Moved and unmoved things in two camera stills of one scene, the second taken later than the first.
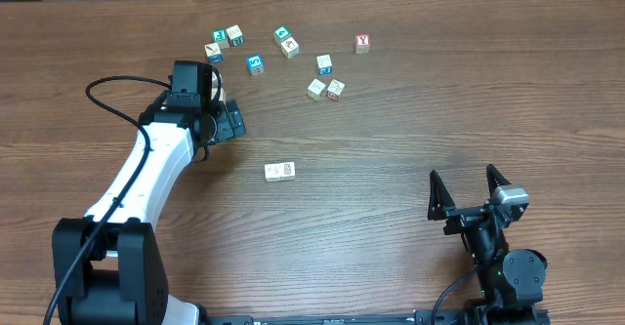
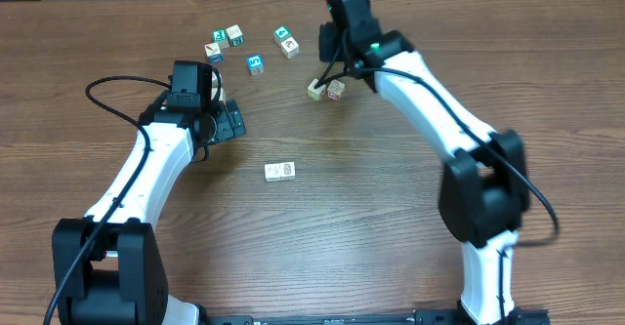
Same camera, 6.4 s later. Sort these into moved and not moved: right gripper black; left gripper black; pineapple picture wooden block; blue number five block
Moved: right gripper black
Not moved: pineapple picture wooden block; left gripper black; blue number five block
